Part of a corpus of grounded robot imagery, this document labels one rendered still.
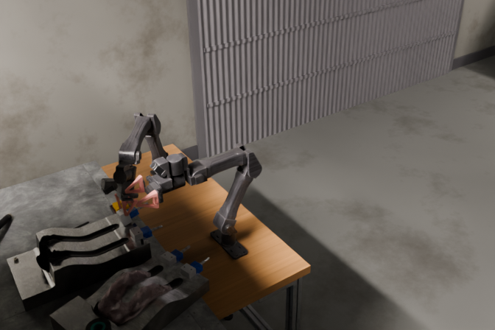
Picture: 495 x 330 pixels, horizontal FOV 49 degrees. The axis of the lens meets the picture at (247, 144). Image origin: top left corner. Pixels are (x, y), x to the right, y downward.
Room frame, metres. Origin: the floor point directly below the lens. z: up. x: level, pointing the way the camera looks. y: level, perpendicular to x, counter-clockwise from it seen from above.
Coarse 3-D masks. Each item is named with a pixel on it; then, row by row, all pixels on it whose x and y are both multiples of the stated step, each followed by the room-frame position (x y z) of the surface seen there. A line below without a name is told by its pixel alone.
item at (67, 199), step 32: (0, 192) 2.19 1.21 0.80; (32, 192) 2.19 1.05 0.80; (64, 192) 2.18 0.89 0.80; (96, 192) 2.18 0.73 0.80; (32, 224) 1.94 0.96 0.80; (64, 224) 1.94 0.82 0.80; (0, 256) 1.73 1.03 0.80; (0, 288) 1.55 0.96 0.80; (96, 288) 1.54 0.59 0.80; (0, 320) 1.39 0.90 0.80; (32, 320) 1.38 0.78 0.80; (192, 320) 1.37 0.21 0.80
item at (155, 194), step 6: (150, 186) 1.60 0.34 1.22; (156, 186) 1.58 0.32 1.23; (150, 192) 1.56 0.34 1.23; (156, 192) 1.55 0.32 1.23; (144, 198) 1.54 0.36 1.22; (156, 198) 1.55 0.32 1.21; (138, 204) 1.53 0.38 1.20; (144, 204) 1.54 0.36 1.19; (150, 204) 1.55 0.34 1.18; (156, 204) 1.55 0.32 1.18
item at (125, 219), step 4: (128, 208) 1.86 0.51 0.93; (136, 208) 1.85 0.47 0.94; (140, 208) 1.87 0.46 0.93; (116, 212) 1.84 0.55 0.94; (120, 212) 1.83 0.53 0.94; (132, 212) 1.83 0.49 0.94; (136, 212) 1.84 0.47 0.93; (120, 216) 1.80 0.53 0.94; (124, 216) 1.81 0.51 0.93; (128, 216) 1.82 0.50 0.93; (132, 216) 1.83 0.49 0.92; (120, 220) 1.84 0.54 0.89; (124, 220) 1.80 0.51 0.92; (128, 220) 1.81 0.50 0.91; (124, 224) 1.80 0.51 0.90
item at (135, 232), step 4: (132, 228) 1.75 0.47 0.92; (136, 228) 1.75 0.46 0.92; (140, 228) 1.76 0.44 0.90; (144, 228) 1.76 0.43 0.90; (148, 228) 1.76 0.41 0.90; (152, 228) 1.77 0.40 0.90; (156, 228) 1.78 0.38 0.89; (132, 232) 1.73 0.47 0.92; (136, 232) 1.73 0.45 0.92; (140, 232) 1.73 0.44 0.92; (144, 232) 1.74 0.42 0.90; (148, 232) 1.74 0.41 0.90; (132, 236) 1.73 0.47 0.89; (136, 236) 1.71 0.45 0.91; (140, 236) 1.72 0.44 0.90; (148, 236) 1.74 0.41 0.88
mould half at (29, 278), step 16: (96, 224) 1.82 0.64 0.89; (96, 240) 1.72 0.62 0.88; (112, 240) 1.72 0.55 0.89; (144, 240) 1.71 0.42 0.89; (16, 256) 1.66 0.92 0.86; (32, 256) 1.66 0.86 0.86; (96, 256) 1.62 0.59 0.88; (112, 256) 1.62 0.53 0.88; (128, 256) 1.64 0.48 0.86; (144, 256) 1.68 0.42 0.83; (16, 272) 1.57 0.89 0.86; (32, 272) 1.57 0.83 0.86; (48, 272) 1.57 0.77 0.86; (64, 272) 1.51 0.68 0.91; (80, 272) 1.54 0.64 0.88; (96, 272) 1.57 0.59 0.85; (112, 272) 1.60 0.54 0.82; (32, 288) 1.48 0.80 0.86; (48, 288) 1.48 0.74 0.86; (64, 288) 1.51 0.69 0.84; (80, 288) 1.54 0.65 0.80; (32, 304) 1.44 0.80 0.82
